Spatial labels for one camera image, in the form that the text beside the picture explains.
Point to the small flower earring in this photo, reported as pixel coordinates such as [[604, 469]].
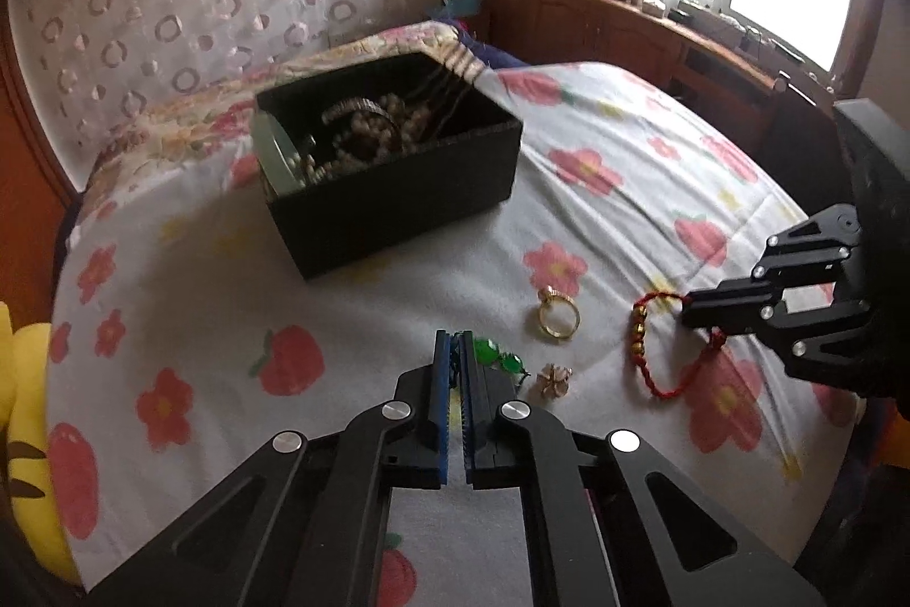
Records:
[[553, 381]]

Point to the green stone silver brooch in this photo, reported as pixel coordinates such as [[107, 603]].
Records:
[[489, 353]]

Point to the pale green jade bangle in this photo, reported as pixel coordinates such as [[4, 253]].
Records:
[[279, 160]]

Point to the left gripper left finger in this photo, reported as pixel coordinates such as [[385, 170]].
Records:
[[303, 521]]

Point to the floral strawberry bed sheet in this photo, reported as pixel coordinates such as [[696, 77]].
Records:
[[183, 337]]

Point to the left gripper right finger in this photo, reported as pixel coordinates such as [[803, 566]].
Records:
[[608, 520]]

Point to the yellow plush toy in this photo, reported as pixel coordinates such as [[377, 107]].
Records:
[[26, 474]]

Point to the wooden headboard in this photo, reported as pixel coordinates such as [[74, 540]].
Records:
[[35, 196]]

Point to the black cardboard box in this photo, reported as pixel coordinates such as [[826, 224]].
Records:
[[379, 170]]

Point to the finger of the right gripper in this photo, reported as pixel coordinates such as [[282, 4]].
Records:
[[825, 248], [756, 305]]

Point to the floral pillow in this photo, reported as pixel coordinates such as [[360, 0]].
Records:
[[194, 127]]

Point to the wooden side cabinet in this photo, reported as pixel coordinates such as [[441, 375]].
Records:
[[749, 106]]

